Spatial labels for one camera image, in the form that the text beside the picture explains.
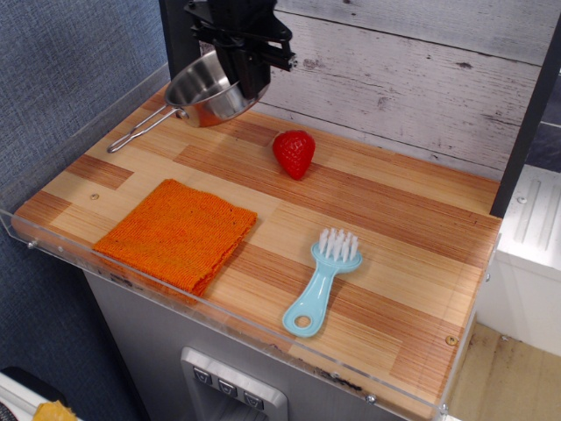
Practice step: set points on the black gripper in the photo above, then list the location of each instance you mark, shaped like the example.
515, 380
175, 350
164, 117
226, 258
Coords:
250, 27

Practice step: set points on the stainless steel pot with handle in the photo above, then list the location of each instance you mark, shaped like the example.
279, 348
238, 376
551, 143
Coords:
201, 95

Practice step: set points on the orange folded cloth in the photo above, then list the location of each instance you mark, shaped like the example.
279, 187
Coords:
179, 235

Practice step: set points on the red plastic strawberry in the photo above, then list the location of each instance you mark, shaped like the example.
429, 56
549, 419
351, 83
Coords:
294, 150

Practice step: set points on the light blue dish brush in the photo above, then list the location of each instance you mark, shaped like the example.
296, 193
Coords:
336, 252

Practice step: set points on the grey toy fridge cabinet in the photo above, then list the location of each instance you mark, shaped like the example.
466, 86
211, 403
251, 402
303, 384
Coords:
150, 335

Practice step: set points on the silver dispenser button panel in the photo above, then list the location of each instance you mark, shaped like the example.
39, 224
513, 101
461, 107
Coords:
221, 392

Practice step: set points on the white toy sink unit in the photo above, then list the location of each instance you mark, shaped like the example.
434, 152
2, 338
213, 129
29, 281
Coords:
520, 296

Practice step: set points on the yellow object bottom left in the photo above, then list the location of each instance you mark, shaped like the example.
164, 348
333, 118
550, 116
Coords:
53, 411

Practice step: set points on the dark grey left post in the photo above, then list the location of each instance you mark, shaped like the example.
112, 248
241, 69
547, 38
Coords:
181, 45

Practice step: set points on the dark grey post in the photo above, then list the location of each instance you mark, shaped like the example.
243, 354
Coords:
537, 104
181, 45

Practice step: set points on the dark grey right post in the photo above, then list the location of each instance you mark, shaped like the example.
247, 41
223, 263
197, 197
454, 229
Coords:
537, 104

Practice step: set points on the clear acrylic guard rail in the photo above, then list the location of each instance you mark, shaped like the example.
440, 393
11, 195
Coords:
425, 230

